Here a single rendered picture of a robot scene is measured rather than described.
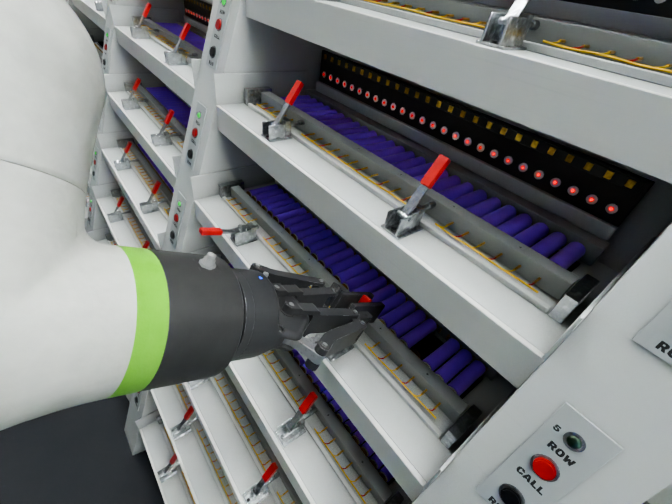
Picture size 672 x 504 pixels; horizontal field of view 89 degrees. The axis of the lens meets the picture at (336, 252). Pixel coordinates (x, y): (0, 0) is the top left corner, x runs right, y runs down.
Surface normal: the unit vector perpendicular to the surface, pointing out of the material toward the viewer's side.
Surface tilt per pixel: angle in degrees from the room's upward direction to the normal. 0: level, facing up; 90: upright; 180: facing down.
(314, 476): 19
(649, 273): 90
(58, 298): 40
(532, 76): 109
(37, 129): 63
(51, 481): 0
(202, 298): 35
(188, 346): 71
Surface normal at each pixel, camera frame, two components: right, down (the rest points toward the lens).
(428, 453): 0.14, -0.76
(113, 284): 0.73, -0.50
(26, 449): 0.39, -0.82
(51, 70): 0.96, 0.09
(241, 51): 0.61, 0.57
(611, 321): -0.69, 0.04
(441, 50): -0.77, 0.32
